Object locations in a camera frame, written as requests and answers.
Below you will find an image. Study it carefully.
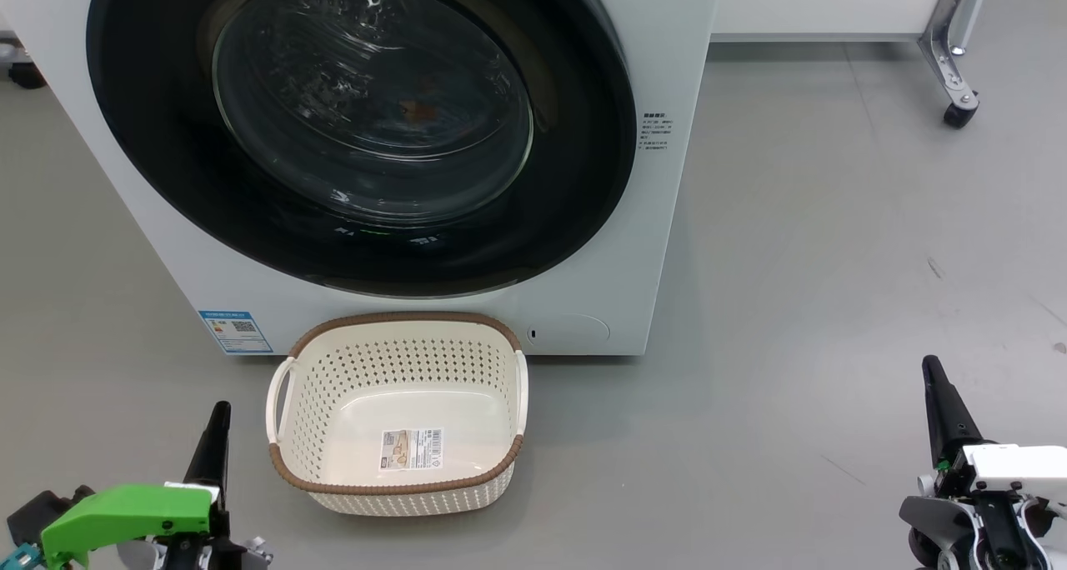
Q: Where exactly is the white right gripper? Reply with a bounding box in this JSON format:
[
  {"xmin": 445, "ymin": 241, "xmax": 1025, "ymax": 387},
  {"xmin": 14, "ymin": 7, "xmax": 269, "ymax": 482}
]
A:
[{"xmin": 921, "ymin": 354, "xmax": 1067, "ymax": 508}]

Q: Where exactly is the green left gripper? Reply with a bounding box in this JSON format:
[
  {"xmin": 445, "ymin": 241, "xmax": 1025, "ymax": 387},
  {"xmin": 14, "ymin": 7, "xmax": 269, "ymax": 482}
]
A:
[{"xmin": 39, "ymin": 400, "xmax": 233, "ymax": 570}]

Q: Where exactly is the round dark glass washer door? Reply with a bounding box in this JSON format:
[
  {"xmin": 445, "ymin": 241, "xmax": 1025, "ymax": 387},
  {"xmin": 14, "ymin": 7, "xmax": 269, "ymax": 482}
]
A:
[{"xmin": 86, "ymin": 0, "xmax": 639, "ymax": 298}]

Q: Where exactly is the blue cartoon print garment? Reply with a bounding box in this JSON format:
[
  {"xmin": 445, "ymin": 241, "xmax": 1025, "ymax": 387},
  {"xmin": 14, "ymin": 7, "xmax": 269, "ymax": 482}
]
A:
[{"xmin": 396, "ymin": 95, "xmax": 443, "ymax": 129}]

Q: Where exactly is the white barcode basket label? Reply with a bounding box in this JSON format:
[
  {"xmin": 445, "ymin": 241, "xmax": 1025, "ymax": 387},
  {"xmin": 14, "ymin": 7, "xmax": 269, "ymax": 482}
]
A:
[{"xmin": 381, "ymin": 428, "xmax": 444, "ymax": 471}]

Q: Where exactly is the cream perforated basket brown rim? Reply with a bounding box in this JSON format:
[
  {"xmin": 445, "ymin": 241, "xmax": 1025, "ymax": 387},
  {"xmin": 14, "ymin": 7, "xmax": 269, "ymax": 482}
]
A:
[{"xmin": 265, "ymin": 310, "xmax": 530, "ymax": 517}]

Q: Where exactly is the white front-load washing machine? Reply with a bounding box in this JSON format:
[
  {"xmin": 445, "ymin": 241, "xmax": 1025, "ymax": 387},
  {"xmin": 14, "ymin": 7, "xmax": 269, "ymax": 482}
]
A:
[{"xmin": 0, "ymin": 0, "xmax": 719, "ymax": 358}]

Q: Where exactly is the blue energy label sticker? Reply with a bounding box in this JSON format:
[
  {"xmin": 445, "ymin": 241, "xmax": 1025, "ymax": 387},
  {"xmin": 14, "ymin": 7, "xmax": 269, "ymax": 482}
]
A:
[{"xmin": 198, "ymin": 309, "xmax": 274, "ymax": 355}]

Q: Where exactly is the black text instruction sticker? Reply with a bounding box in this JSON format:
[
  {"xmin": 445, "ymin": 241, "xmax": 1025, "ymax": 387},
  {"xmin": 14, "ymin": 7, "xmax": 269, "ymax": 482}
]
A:
[{"xmin": 639, "ymin": 112, "xmax": 673, "ymax": 153}]

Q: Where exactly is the metal table leg with caster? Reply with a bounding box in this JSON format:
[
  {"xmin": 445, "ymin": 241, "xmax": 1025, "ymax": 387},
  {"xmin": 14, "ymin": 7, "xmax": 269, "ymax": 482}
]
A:
[{"xmin": 709, "ymin": 0, "xmax": 994, "ymax": 129}]

